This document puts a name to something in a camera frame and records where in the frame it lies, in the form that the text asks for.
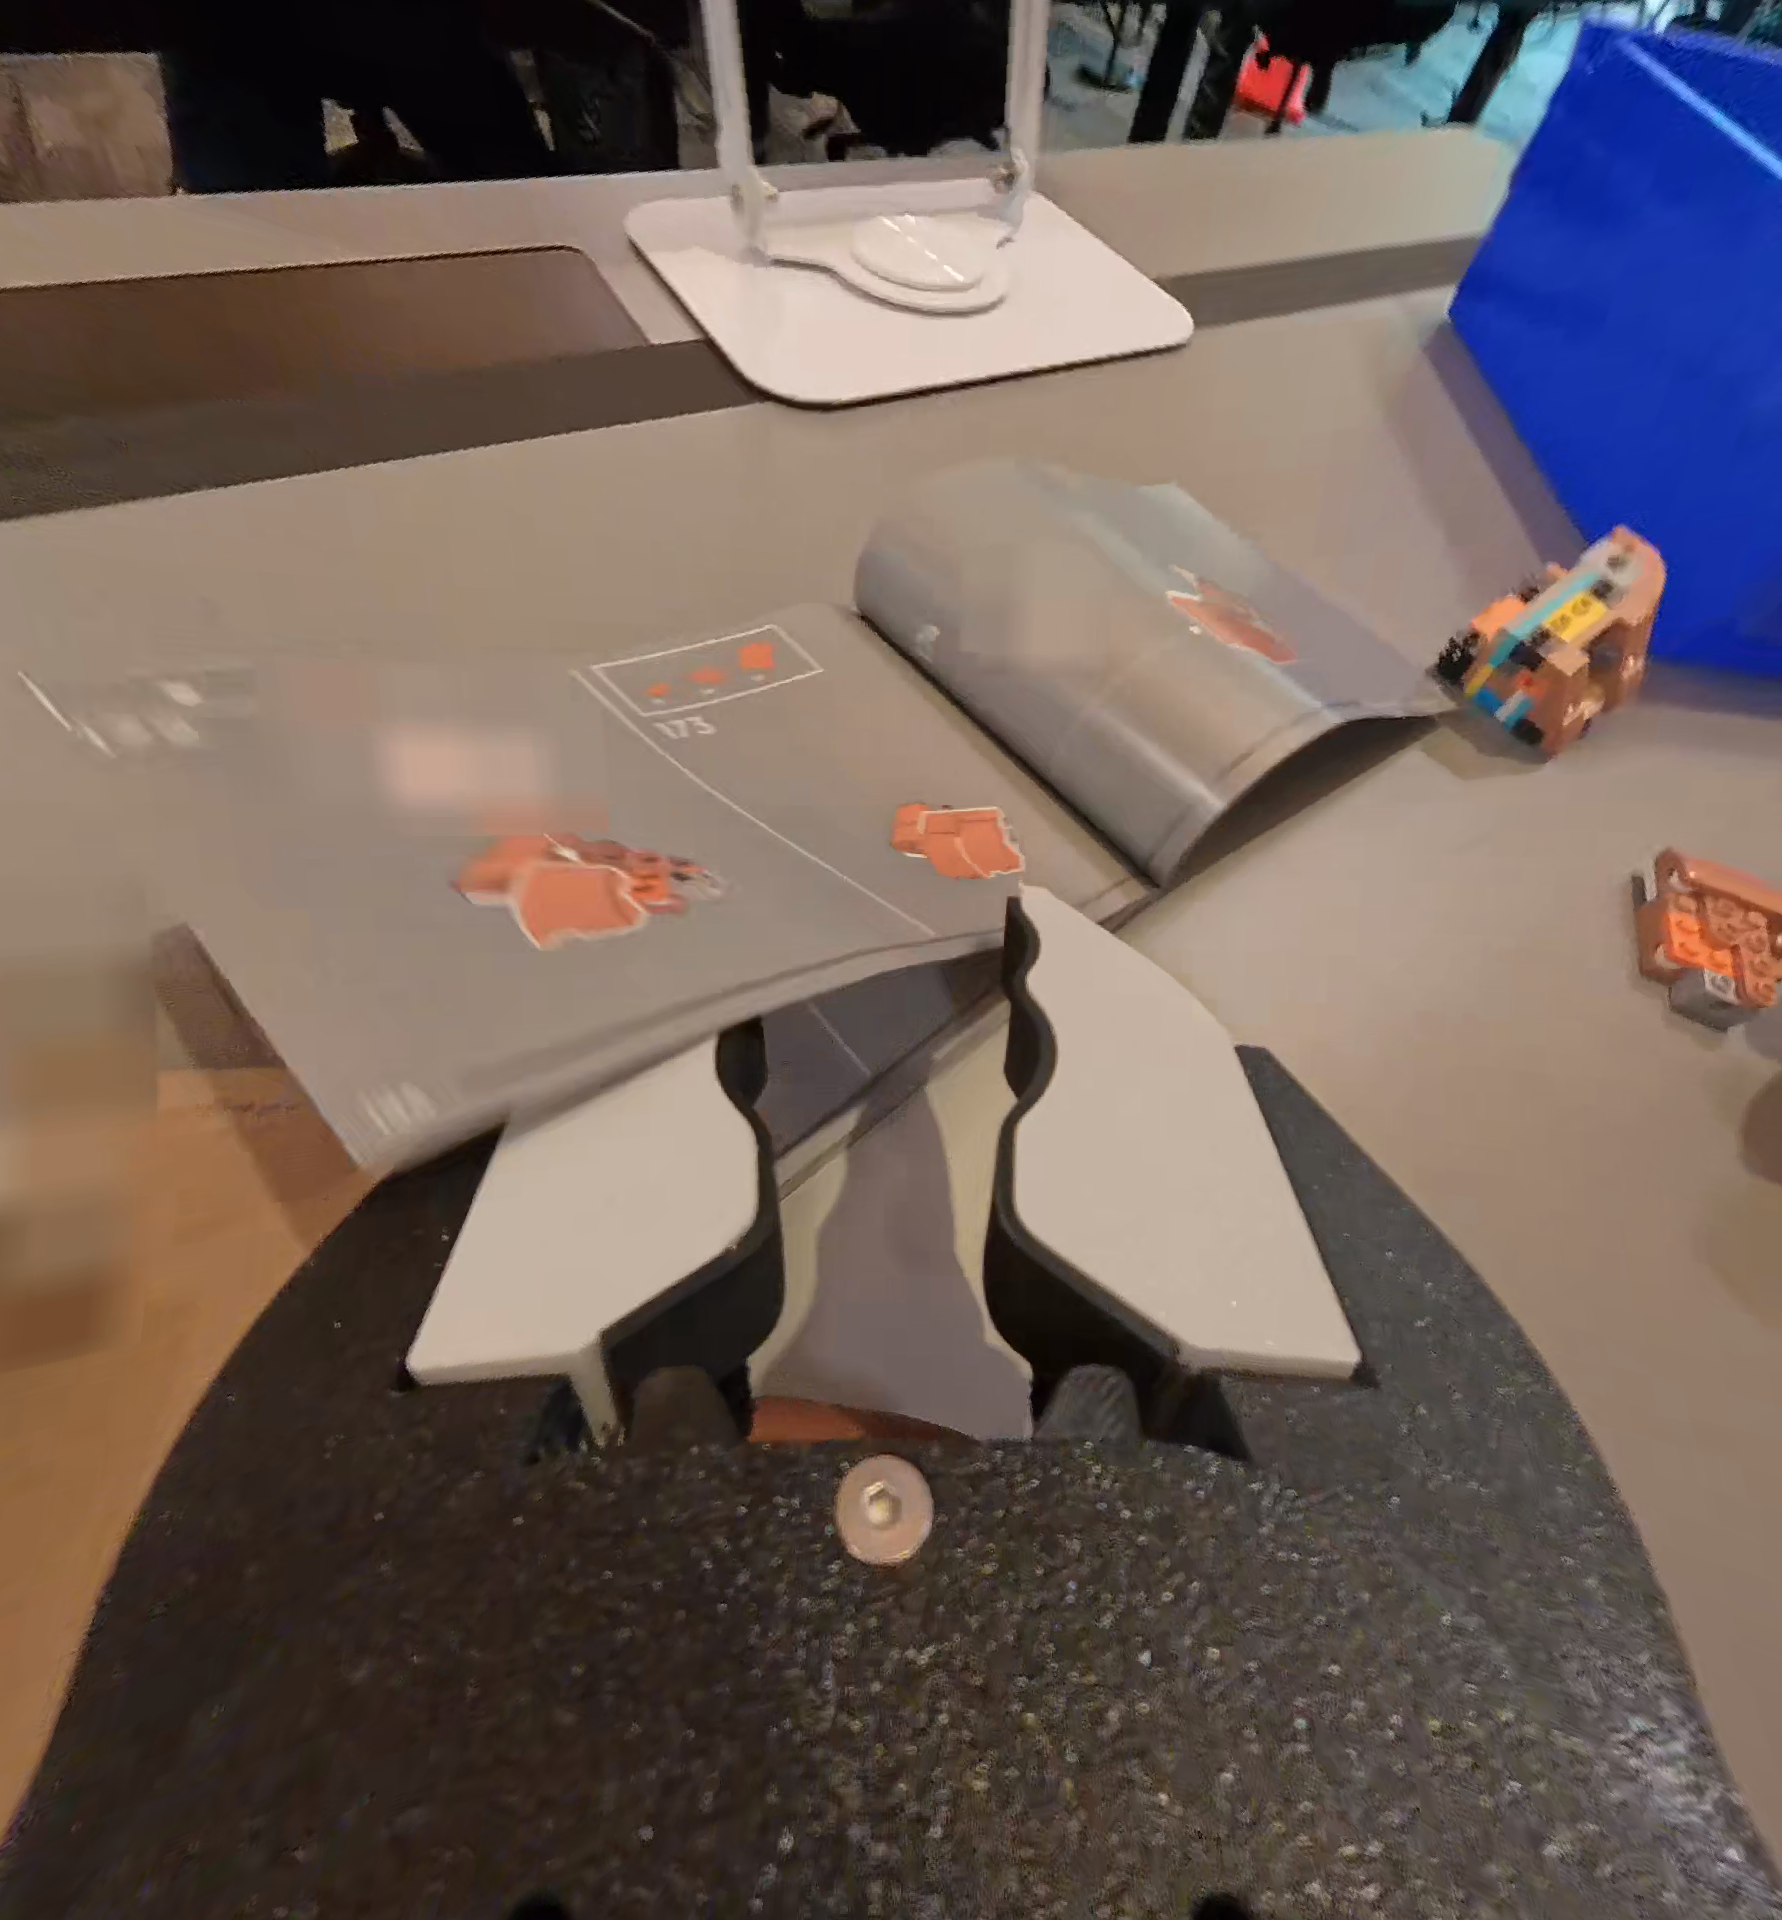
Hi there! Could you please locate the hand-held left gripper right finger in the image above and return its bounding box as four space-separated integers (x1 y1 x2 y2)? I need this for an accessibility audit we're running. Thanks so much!
984 898 1366 1383

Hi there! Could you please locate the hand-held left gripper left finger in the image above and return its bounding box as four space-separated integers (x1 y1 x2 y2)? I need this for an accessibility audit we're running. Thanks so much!
405 1021 785 1428

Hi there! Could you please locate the grey instruction booklet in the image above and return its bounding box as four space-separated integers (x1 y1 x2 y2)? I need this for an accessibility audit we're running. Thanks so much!
13 458 1455 1178

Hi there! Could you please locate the small orange brown brick assembly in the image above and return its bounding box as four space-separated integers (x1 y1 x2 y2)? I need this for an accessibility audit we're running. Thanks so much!
1630 847 1782 1036

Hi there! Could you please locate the blue plastic bin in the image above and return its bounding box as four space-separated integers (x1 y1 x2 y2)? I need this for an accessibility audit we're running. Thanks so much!
1446 15 1782 692

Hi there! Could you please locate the grey desk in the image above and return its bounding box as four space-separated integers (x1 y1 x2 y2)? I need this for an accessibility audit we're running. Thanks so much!
0 128 1782 1920

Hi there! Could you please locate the colourful brick model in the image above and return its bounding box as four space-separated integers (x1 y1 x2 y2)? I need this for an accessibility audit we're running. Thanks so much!
1435 526 1670 765

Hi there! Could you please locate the white metal stand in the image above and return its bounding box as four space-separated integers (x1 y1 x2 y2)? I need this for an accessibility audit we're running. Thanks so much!
625 0 1197 410

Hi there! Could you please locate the small red object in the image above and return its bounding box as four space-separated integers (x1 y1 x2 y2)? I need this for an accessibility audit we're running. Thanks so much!
1233 38 1313 129

